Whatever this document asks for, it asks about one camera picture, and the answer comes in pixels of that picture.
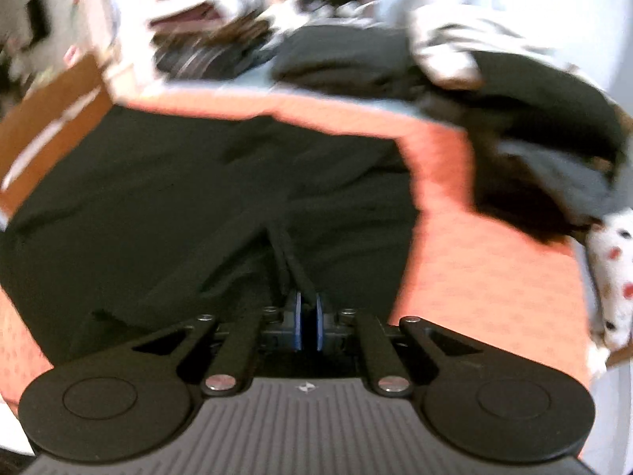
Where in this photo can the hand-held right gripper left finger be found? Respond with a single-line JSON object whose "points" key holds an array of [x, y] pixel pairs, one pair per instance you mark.
{"points": [[295, 321]]}

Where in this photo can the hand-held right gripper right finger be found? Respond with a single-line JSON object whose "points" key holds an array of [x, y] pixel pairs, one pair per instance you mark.
{"points": [[319, 321]]}

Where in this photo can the black pants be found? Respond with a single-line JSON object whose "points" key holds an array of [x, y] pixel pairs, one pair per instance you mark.
{"points": [[148, 208]]}

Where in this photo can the thick black folded clothes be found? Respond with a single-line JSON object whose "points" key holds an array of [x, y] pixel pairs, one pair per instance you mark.
{"points": [[346, 59]]}

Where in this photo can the orange flower-print mat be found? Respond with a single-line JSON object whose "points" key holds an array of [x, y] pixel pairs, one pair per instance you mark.
{"points": [[470, 267]]}

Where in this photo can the black folded garment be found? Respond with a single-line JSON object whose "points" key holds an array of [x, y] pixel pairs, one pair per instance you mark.
{"points": [[514, 208], [544, 99]]}

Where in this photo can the plaid folded garment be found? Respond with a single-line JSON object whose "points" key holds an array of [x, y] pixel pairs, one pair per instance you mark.
{"points": [[207, 62]]}

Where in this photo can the grey folded garment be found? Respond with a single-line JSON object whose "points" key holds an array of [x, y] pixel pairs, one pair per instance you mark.
{"points": [[568, 178]]}

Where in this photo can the cream white fleece garment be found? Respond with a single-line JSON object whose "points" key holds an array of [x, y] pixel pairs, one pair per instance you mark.
{"points": [[445, 54]]}

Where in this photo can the white polka dot blanket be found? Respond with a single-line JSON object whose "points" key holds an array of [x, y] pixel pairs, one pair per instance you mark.
{"points": [[611, 257]]}

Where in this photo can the brown patterned folded garment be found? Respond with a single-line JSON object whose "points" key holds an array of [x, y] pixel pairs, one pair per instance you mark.
{"points": [[242, 27]]}

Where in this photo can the black wall television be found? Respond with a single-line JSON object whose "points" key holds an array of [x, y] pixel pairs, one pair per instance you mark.
{"points": [[37, 15]]}

